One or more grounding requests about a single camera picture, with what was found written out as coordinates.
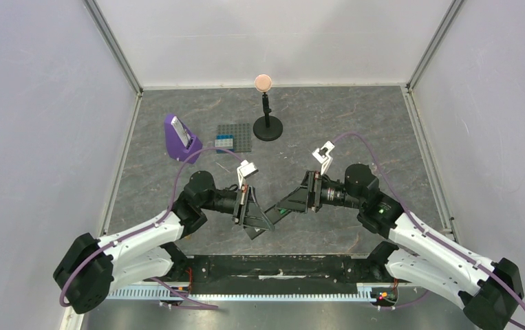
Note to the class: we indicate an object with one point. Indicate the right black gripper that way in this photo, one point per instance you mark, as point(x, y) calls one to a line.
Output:
point(311, 192)

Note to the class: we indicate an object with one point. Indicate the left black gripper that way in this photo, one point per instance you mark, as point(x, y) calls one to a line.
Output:
point(248, 212)

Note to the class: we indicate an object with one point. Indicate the black remote control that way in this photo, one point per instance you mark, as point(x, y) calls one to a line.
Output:
point(258, 222)

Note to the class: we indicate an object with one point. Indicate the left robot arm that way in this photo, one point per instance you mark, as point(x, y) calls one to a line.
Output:
point(92, 268)

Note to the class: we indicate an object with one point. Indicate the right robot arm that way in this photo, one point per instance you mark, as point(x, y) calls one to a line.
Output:
point(488, 292)

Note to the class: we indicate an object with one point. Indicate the grey lego baseplate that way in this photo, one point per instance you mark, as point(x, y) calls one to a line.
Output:
point(242, 134)

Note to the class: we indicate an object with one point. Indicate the black stand with pink ball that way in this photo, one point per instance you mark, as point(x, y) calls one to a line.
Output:
point(266, 128)

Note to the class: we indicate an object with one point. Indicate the blue white lego bricks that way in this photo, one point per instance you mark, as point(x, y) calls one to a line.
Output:
point(224, 142)

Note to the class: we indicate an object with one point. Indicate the purple metronome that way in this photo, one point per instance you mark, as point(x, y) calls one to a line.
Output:
point(180, 142)

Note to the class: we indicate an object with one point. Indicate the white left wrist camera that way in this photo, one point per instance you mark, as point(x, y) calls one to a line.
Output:
point(245, 170)

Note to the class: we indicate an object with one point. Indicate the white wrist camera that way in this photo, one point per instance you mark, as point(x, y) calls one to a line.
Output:
point(245, 170)
point(322, 155)

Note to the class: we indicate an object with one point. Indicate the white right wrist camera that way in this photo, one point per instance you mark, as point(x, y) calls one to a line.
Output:
point(322, 155)

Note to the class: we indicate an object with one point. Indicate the black base frame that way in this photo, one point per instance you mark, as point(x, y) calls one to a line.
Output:
point(277, 274)

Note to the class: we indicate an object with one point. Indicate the white cable duct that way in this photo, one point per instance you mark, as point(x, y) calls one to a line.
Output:
point(360, 294)

